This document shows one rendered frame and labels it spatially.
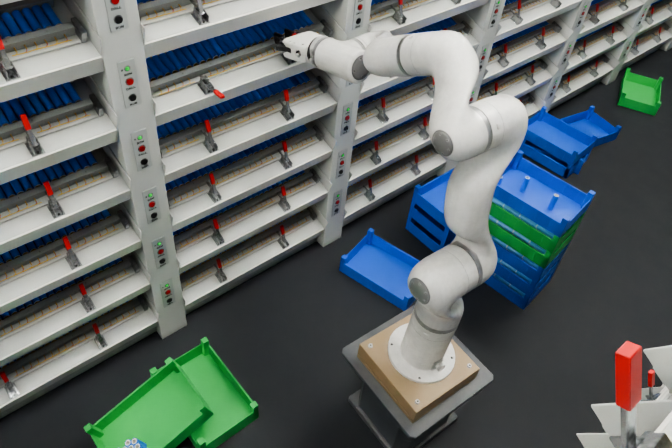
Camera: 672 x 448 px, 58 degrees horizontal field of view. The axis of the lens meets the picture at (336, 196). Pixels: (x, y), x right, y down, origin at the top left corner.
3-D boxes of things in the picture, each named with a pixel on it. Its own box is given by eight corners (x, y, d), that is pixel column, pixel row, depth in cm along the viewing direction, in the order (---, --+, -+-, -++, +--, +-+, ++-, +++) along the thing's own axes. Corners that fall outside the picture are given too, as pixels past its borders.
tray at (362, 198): (442, 166, 270) (456, 149, 259) (340, 223, 239) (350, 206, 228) (414, 133, 276) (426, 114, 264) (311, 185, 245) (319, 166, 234)
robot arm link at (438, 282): (469, 320, 155) (498, 260, 139) (417, 354, 146) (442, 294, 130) (437, 288, 162) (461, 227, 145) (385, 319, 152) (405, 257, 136)
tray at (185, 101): (338, 58, 181) (348, 35, 173) (154, 127, 150) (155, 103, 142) (300, 13, 186) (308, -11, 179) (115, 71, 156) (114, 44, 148)
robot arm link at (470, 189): (419, 283, 148) (464, 257, 156) (455, 311, 140) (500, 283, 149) (446, 98, 119) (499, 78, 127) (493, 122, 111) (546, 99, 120)
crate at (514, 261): (563, 254, 224) (571, 240, 219) (536, 283, 213) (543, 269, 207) (496, 211, 238) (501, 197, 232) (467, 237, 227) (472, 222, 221)
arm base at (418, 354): (468, 363, 168) (488, 325, 155) (417, 396, 158) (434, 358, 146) (424, 314, 178) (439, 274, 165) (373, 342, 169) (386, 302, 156)
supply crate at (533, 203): (587, 209, 208) (596, 192, 202) (559, 238, 196) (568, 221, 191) (513, 165, 221) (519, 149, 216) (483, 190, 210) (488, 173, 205)
